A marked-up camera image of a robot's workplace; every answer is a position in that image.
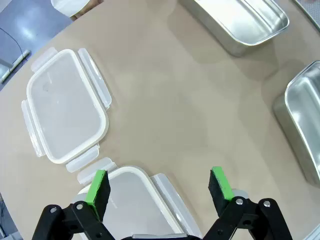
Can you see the long steel container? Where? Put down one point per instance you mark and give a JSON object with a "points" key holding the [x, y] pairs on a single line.
{"points": [[305, 120]]}

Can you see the translucent plastic lid white rim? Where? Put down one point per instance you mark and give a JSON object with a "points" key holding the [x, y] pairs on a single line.
{"points": [[67, 105]]}

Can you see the person in white shirt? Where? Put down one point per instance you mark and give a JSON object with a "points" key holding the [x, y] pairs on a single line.
{"points": [[67, 7]]}

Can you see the perforated steel baking tray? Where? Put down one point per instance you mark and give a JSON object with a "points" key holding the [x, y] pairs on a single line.
{"points": [[312, 10]]}

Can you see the white-rimmed metal container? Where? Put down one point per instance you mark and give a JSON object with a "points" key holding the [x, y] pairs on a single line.
{"points": [[135, 200]]}

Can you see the large white table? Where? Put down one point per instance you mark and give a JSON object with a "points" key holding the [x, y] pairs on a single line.
{"points": [[15, 66]]}

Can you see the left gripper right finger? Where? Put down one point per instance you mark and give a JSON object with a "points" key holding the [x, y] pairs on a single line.
{"points": [[220, 190]]}

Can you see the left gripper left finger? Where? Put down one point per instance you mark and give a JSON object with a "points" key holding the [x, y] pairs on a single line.
{"points": [[96, 190]]}

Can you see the small steel container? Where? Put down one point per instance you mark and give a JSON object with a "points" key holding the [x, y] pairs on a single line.
{"points": [[240, 22]]}

